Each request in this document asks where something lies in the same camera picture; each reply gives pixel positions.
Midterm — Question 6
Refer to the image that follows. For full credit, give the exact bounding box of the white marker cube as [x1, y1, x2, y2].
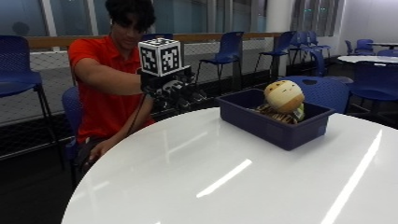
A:
[137, 37, 184, 77]

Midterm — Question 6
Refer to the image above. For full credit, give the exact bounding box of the blue chair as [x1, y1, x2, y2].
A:
[196, 31, 245, 91]
[289, 30, 318, 64]
[253, 30, 297, 78]
[348, 61, 398, 120]
[306, 30, 333, 77]
[61, 86, 85, 188]
[345, 38, 376, 56]
[277, 75, 354, 115]
[0, 35, 67, 169]

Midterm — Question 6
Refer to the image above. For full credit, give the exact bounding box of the the person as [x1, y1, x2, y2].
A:
[67, 0, 159, 175]

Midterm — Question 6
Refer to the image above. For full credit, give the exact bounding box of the dark blue plastic bin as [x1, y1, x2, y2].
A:
[216, 88, 336, 151]

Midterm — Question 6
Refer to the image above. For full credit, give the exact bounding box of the striped tan soft toy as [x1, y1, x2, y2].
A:
[253, 79, 308, 125]

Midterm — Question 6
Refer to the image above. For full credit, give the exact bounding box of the white round table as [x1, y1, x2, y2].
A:
[337, 54, 398, 65]
[368, 42, 398, 50]

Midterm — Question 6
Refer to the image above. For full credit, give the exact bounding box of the black glove cable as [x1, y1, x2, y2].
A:
[125, 92, 149, 138]

